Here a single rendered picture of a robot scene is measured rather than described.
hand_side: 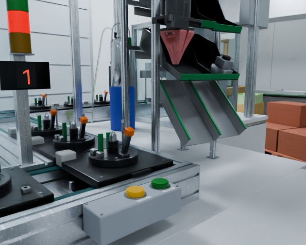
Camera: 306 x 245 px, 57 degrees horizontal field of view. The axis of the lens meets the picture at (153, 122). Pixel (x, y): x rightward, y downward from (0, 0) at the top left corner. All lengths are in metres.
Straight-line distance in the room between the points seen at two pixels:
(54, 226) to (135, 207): 0.15
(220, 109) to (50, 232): 0.76
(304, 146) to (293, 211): 3.10
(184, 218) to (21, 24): 0.62
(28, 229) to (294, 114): 4.19
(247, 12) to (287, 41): 5.92
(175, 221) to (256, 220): 0.20
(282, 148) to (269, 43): 4.68
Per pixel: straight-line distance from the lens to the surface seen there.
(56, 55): 4.73
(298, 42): 8.18
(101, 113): 2.15
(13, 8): 0.80
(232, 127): 1.08
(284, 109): 4.60
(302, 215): 0.84
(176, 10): 0.65
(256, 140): 2.47
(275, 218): 0.79
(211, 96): 1.13
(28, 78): 0.79
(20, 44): 0.79
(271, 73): 8.32
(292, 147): 4.04
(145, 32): 1.04
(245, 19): 2.37
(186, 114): 0.97
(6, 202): 0.62
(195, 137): 0.92
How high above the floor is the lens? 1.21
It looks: 10 degrees down
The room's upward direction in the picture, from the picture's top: straight up
